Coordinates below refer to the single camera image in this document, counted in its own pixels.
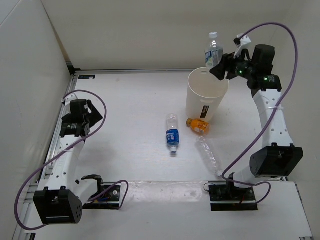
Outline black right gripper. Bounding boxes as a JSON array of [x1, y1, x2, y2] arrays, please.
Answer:
[[210, 49, 256, 81]]

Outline small green label water bottle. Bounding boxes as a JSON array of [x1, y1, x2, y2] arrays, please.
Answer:
[[205, 32, 224, 70]]

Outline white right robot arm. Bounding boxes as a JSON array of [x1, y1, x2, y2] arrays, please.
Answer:
[[210, 44, 304, 200]]

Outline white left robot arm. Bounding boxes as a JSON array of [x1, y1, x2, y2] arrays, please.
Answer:
[[33, 99, 105, 225]]

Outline white plastic bin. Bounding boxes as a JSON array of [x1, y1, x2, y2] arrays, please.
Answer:
[[185, 67, 229, 122]]

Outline orange juice bottle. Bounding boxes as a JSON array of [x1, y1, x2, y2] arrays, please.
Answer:
[[186, 118, 210, 135]]

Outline blue label plastic bottle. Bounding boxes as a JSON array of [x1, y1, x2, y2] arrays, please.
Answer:
[[166, 113, 180, 155]]

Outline clear crushed plastic bottle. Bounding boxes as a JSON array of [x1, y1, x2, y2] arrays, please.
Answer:
[[195, 136, 223, 178]]

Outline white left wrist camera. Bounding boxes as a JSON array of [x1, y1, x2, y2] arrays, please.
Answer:
[[61, 94, 77, 107]]

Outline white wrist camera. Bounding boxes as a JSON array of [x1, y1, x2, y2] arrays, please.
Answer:
[[233, 33, 252, 59], [61, 94, 77, 107]]

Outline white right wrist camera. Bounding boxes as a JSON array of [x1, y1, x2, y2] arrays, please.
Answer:
[[233, 33, 252, 59]]

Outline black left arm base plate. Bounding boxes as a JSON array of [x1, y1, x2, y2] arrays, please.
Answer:
[[83, 183, 122, 210]]

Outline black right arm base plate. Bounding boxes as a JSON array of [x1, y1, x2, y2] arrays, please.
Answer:
[[208, 184, 258, 212]]

